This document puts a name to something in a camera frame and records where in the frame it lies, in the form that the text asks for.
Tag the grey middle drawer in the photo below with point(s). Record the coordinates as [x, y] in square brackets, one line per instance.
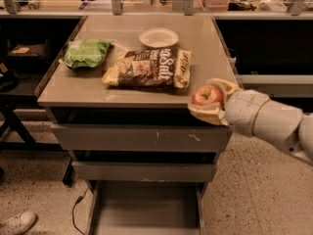
[145, 172]

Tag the dark box on shelf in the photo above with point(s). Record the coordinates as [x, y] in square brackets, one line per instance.
[28, 52]

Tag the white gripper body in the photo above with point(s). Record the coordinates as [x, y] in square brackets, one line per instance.
[243, 111]

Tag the red apple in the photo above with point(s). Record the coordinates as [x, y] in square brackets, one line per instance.
[207, 95]

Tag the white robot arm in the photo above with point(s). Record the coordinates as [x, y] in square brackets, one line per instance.
[303, 149]

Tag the brown yellow sea salt bag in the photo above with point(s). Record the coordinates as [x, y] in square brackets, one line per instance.
[162, 67]

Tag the black table frame left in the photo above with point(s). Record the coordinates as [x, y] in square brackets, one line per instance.
[14, 114]

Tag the grey open bottom drawer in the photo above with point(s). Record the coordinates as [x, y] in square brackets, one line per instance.
[145, 208]

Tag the white paper bowl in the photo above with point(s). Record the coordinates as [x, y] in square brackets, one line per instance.
[158, 37]

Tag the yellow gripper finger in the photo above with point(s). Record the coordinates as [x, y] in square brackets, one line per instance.
[227, 88]
[212, 113]

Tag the grey top drawer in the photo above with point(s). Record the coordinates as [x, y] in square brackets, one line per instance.
[142, 138]

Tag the green chip bag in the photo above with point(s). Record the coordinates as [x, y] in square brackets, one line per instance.
[85, 53]

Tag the grey drawer cabinet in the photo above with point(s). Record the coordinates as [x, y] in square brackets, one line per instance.
[128, 119]

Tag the white sneaker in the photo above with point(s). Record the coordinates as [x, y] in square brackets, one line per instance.
[18, 224]

